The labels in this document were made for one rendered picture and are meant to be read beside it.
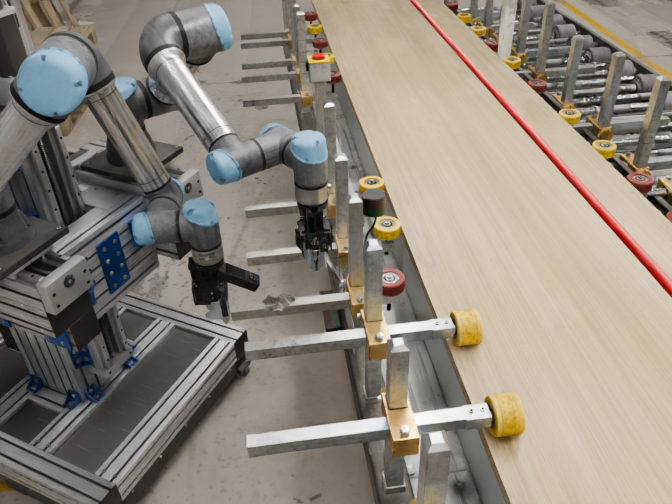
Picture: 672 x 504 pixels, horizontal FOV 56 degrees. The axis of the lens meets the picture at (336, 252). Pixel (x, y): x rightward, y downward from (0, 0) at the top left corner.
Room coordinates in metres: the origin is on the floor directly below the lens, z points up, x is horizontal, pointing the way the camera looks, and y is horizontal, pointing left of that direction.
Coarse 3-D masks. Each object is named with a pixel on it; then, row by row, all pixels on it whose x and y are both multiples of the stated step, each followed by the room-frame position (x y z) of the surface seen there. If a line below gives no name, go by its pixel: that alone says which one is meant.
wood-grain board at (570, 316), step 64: (320, 0) 4.07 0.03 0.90; (384, 0) 4.00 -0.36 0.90; (384, 64) 2.88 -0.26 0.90; (448, 64) 2.85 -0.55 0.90; (384, 128) 2.19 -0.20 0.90; (448, 128) 2.17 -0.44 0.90; (512, 128) 2.14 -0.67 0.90; (448, 192) 1.70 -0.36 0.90; (512, 192) 1.69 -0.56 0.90; (576, 192) 1.67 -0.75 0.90; (448, 256) 1.37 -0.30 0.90; (512, 256) 1.35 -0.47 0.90; (576, 256) 1.34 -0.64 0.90; (512, 320) 1.10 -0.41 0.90; (576, 320) 1.09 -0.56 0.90; (640, 320) 1.08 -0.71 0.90; (512, 384) 0.90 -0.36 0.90; (576, 384) 0.90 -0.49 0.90; (640, 384) 0.89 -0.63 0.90; (512, 448) 0.75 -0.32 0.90; (576, 448) 0.74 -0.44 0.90; (640, 448) 0.73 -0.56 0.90
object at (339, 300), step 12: (300, 300) 1.25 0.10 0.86; (312, 300) 1.25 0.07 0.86; (324, 300) 1.25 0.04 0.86; (336, 300) 1.25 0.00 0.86; (348, 300) 1.25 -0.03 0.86; (384, 300) 1.26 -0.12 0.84; (396, 300) 1.26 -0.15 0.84; (240, 312) 1.22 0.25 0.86; (252, 312) 1.22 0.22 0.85; (264, 312) 1.23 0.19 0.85; (276, 312) 1.23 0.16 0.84; (288, 312) 1.23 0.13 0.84; (300, 312) 1.24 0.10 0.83
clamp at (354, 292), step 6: (348, 276) 1.34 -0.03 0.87; (348, 282) 1.31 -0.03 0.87; (348, 288) 1.28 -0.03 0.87; (354, 288) 1.28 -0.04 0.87; (360, 288) 1.28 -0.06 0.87; (354, 294) 1.26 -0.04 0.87; (360, 294) 1.26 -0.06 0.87; (354, 300) 1.23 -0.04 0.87; (354, 306) 1.22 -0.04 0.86; (360, 306) 1.22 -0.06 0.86; (354, 312) 1.22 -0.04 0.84; (354, 318) 1.22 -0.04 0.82
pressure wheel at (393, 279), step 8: (384, 272) 1.30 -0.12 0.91; (392, 272) 1.30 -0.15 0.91; (400, 272) 1.30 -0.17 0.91; (384, 280) 1.27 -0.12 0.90; (392, 280) 1.27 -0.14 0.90; (400, 280) 1.26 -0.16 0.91; (384, 288) 1.24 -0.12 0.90; (392, 288) 1.24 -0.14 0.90; (400, 288) 1.25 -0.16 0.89; (392, 296) 1.24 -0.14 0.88
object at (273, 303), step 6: (282, 294) 1.27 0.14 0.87; (264, 300) 1.25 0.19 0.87; (270, 300) 1.25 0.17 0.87; (276, 300) 1.24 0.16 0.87; (282, 300) 1.24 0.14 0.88; (288, 300) 1.25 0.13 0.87; (294, 300) 1.25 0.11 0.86; (270, 306) 1.22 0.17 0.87; (276, 306) 1.22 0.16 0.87; (282, 306) 1.23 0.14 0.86
